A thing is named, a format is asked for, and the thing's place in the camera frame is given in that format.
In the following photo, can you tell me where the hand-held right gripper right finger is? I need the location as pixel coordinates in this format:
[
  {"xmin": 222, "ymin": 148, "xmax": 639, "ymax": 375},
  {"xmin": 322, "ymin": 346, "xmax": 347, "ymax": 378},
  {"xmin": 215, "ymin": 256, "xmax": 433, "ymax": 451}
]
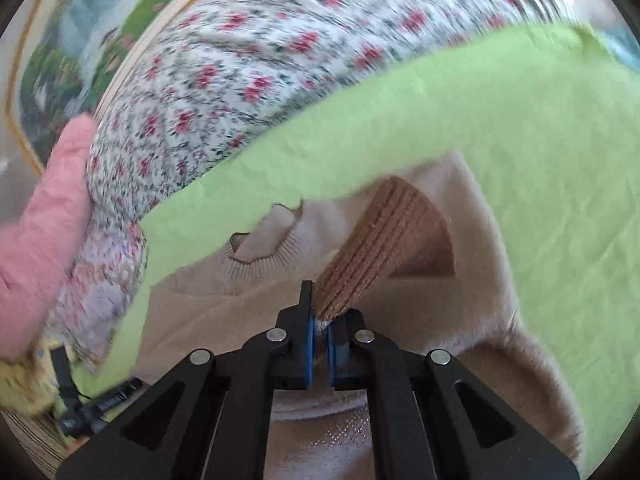
[{"xmin": 326, "ymin": 309, "xmax": 581, "ymax": 480}]

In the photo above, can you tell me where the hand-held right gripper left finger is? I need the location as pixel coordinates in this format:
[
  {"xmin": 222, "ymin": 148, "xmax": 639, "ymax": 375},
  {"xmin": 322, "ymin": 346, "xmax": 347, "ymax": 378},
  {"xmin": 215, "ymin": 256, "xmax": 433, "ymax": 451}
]
[{"xmin": 55, "ymin": 280, "xmax": 317, "ymax": 480}]

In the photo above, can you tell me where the beige knit sweater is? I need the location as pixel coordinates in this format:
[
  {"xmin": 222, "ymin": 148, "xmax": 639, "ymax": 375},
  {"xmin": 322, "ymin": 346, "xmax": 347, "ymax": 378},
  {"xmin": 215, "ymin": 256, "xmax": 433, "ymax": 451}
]
[{"xmin": 127, "ymin": 152, "xmax": 586, "ymax": 480}]

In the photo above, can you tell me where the lilac floral pillow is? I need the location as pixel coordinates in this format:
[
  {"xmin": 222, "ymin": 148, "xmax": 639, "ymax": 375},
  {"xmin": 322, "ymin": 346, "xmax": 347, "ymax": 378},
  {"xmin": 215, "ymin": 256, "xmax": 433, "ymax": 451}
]
[{"xmin": 42, "ymin": 210, "xmax": 148, "ymax": 376}]

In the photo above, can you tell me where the plaid cloth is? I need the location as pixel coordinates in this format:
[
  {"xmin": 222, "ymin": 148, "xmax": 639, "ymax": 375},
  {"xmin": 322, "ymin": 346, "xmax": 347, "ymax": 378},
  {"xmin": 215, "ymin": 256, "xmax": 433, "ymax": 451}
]
[{"xmin": 0, "ymin": 410, "xmax": 86, "ymax": 466}]

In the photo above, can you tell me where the yellow cloth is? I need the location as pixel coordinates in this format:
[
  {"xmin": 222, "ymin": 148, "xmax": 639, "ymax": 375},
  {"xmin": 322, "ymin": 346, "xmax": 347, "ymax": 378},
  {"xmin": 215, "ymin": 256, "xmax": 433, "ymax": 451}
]
[{"xmin": 0, "ymin": 337, "xmax": 76, "ymax": 416}]

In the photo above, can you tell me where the pink blanket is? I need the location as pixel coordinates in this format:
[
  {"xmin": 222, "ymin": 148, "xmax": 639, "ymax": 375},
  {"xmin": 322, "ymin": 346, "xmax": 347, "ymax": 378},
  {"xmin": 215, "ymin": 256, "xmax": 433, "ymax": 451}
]
[{"xmin": 0, "ymin": 112, "xmax": 98, "ymax": 363}]

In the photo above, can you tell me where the green bed sheet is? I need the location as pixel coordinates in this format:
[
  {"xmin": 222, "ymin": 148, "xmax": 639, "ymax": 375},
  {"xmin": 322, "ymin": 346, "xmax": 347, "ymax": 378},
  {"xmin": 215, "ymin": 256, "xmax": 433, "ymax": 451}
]
[{"xmin": 75, "ymin": 22, "xmax": 640, "ymax": 476}]

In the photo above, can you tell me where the red floral white quilt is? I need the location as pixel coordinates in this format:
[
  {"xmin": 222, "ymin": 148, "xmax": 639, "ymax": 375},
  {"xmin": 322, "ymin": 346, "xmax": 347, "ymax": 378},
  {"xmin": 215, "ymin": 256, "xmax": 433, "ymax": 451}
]
[{"xmin": 85, "ymin": 0, "xmax": 576, "ymax": 226}]

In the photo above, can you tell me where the gold framed landscape picture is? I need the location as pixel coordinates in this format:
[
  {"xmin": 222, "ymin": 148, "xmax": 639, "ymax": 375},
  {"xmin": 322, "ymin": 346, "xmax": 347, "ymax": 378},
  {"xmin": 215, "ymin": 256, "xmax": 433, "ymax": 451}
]
[{"xmin": 7, "ymin": 0, "xmax": 271, "ymax": 176}]

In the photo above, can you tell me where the light blue cloth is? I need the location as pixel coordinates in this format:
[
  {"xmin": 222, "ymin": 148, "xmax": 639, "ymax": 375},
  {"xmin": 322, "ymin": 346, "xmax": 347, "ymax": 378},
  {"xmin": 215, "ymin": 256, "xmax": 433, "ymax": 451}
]
[{"xmin": 597, "ymin": 25, "xmax": 638, "ymax": 68}]

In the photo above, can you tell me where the black device with cable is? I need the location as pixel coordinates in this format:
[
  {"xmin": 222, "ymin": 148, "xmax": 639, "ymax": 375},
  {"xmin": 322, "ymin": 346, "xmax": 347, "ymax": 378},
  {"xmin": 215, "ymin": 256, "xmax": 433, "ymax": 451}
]
[{"xmin": 50, "ymin": 347, "xmax": 146, "ymax": 436}]

